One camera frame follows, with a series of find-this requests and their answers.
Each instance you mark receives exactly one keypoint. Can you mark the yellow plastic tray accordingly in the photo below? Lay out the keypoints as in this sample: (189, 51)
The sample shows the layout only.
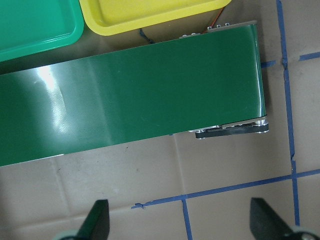
(112, 17)

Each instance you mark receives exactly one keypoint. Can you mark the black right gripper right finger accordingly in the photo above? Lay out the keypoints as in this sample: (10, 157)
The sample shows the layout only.
(266, 224)

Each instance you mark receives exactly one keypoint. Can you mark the green conveyor belt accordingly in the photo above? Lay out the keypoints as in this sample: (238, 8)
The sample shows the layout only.
(209, 84)

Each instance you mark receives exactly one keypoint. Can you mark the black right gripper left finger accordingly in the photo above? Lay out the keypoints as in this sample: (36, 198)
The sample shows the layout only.
(96, 225)

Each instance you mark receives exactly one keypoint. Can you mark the green plastic tray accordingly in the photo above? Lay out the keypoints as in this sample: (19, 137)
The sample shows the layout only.
(33, 26)

